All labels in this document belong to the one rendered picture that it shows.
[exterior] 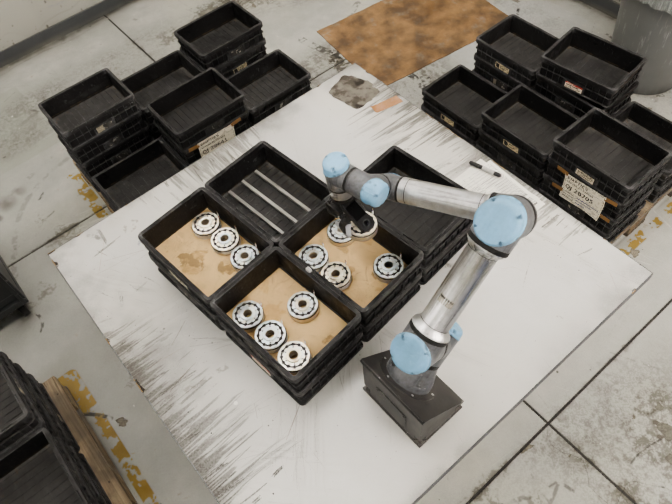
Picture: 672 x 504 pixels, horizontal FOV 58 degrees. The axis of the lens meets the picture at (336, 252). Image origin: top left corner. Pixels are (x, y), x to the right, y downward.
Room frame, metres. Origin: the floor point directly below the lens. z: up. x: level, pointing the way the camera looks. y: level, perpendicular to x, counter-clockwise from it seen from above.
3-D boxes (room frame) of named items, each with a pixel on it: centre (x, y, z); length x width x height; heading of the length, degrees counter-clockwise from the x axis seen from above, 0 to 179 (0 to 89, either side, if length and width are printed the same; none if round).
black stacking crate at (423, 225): (1.33, -0.28, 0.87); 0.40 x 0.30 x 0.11; 39
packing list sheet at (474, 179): (1.46, -0.65, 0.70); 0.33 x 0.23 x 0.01; 34
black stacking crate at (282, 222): (1.44, 0.21, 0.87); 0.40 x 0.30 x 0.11; 39
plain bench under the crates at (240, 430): (1.24, 0.02, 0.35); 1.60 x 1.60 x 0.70; 34
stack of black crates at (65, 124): (2.48, 1.14, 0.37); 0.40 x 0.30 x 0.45; 124
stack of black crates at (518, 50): (2.59, -1.12, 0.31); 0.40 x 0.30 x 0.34; 34
